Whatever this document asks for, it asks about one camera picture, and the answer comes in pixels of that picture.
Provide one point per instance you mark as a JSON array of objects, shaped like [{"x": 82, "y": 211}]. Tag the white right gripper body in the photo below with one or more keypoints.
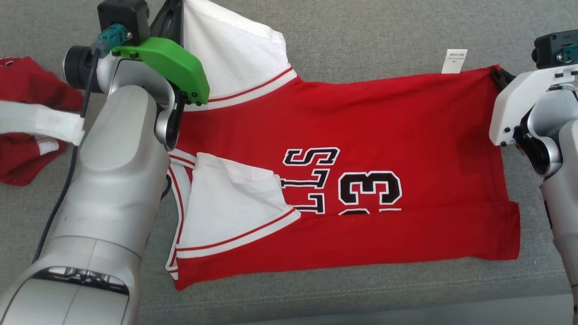
[{"x": 515, "y": 97}]

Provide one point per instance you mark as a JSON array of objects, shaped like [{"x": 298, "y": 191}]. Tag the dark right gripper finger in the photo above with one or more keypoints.
[{"x": 501, "y": 77}]

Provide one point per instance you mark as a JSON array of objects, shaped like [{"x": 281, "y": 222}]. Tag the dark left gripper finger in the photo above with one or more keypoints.
[{"x": 171, "y": 22}]

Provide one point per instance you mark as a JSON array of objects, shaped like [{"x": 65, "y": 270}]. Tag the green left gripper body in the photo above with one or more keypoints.
[{"x": 176, "y": 63}]

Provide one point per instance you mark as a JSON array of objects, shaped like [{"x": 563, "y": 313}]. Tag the red basketball jersey white sleeves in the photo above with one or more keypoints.
[{"x": 361, "y": 113}]

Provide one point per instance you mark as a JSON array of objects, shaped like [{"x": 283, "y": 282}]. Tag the red basketball shorts white stripe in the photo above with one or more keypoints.
[{"x": 22, "y": 167}]

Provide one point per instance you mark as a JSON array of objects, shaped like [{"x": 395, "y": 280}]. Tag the grey fabric sofa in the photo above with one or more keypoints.
[{"x": 361, "y": 36}]

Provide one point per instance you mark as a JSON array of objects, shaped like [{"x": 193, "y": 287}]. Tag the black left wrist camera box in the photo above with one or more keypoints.
[{"x": 124, "y": 18}]

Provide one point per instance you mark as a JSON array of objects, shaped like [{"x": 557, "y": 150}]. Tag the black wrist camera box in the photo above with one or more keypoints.
[
  {"x": 124, "y": 18},
  {"x": 553, "y": 47}
]

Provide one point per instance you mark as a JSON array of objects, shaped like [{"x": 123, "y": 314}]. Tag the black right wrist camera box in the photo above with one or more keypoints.
[{"x": 553, "y": 47}]

